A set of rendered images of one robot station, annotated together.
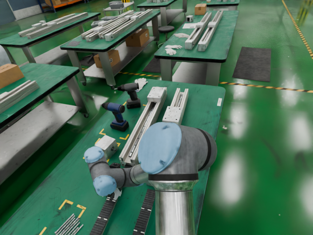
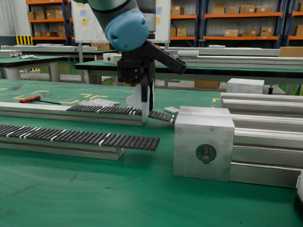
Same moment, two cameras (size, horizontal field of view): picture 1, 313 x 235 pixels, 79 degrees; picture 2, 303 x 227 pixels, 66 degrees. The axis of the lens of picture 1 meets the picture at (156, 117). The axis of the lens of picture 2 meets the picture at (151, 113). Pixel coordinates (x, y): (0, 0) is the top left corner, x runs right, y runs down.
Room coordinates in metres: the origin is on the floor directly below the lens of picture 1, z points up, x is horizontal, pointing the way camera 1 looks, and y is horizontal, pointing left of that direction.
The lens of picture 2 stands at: (0.45, -0.32, 1.00)
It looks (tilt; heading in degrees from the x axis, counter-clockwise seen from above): 18 degrees down; 82
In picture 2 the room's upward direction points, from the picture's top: straight up
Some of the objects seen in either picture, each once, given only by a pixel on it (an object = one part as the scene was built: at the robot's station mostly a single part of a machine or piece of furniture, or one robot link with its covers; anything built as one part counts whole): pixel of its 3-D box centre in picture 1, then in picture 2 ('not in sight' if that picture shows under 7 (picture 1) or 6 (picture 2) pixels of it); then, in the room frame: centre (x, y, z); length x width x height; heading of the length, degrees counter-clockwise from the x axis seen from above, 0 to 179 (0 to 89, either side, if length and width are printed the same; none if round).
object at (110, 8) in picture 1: (122, 19); not in sight; (6.01, 0.63, 0.50); 1.03 x 0.55 x 1.01; 160
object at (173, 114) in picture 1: (173, 117); not in sight; (1.02, -0.12, 0.87); 0.16 x 0.11 x 0.07; 160
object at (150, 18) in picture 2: not in sight; (140, 24); (0.52, 0.27, 1.03); 0.08 x 0.08 x 0.05
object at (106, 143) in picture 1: (108, 147); (243, 97); (0.84, 0.33, 0.83); 0.11 x 0.10 x 0.10; 55
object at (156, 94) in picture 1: (156, 95); not in sight; (1.32, -0.02, 0.87); 0.16 x 0.11 x 0.07; 160
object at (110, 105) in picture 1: (113, 115); not in sight; (1.09, 0.31, 0.89); 0.20 x 0.08 x 0.22; 62
